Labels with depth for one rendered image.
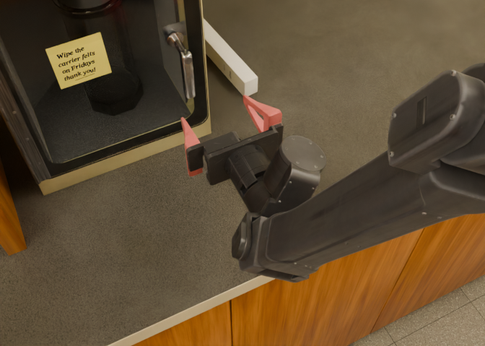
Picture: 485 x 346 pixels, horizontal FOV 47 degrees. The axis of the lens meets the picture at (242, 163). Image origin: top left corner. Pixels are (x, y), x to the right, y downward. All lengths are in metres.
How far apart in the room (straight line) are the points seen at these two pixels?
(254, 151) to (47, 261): 0.41
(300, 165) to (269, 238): 0.09
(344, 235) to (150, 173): 0.60
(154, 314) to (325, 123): 0.48
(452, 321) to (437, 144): 1.70
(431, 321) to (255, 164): 1.35
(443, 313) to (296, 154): 1.42
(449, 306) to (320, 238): 1.54
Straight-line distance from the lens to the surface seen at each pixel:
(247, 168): 0.71
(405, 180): 0.38
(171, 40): 0.85
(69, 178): 1.02
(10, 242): 0.96
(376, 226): 0.44
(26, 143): 0.91
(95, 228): 0.97
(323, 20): 1.31
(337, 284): 1.23
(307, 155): 0.65
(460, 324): 2.00
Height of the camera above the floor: 1.76
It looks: 53 degrees down
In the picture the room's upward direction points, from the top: straight up
